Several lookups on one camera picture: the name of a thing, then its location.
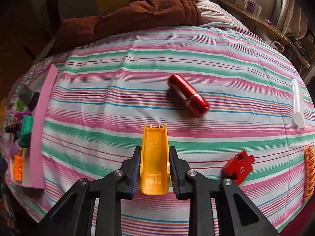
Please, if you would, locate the orange linked cubes toy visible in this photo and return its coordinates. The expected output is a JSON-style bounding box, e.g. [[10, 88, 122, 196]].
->
[[13, 155, 23, 182]]

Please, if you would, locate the brown quilted blanket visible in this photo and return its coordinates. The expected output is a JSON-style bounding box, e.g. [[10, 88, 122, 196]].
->
[[54, 0, 202, 52]]

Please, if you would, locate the red puzzle piece block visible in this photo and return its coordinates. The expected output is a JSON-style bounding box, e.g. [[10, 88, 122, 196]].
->
[[221, 150, 255, 185]]

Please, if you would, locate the green plastic stand toy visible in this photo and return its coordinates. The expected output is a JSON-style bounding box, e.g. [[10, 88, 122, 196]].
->
[[19, 115, 34, 148]]

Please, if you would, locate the striped bed sheet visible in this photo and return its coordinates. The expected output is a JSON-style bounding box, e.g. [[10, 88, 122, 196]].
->
[[5, 23, 314, 234]]

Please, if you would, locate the translucent white tube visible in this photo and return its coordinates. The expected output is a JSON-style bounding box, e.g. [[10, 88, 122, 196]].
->
[[292, 79, 305, 128]]

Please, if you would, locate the white tray with pink rim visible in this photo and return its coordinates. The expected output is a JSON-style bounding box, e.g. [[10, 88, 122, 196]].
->
[[7, 64, 58, 189]]

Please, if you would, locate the orange plastic grid piece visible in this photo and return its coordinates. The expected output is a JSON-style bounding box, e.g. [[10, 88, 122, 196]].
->
[[303, 146, 314, 201]]

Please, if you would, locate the dark spiky toy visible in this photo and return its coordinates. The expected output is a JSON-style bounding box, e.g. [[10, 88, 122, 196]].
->
[[5, 117, 21, 142]]

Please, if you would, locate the purple box on table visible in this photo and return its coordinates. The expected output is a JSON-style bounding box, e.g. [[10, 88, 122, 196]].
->
[[247, 0, 262, 15]]

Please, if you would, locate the wooden side table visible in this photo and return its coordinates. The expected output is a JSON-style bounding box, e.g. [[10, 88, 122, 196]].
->
[[217, 0, 311, 69]]

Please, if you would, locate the grey cylindrical cap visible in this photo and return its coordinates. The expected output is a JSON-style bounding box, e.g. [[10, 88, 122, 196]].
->
[[18, 85, 40, 111]]

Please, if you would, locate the purple plastic cup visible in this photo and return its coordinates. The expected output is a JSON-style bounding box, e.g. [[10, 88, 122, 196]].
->
[[14, 111, 32, 125]]

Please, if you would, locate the orange plastic slide toy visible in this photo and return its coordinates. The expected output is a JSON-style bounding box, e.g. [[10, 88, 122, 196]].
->
[[139, 124, 170, 195]]

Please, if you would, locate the green plug-in device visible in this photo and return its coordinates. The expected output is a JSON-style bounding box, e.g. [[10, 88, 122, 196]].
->
[[16, 99, 26, 112]]

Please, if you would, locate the beige curtain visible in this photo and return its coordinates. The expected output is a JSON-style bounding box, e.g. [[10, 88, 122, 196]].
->
[[271, 0, 308, 40]]

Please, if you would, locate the red metallic tube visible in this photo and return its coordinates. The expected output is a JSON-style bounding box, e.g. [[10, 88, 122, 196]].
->
[[168, 74, 210, 118]]

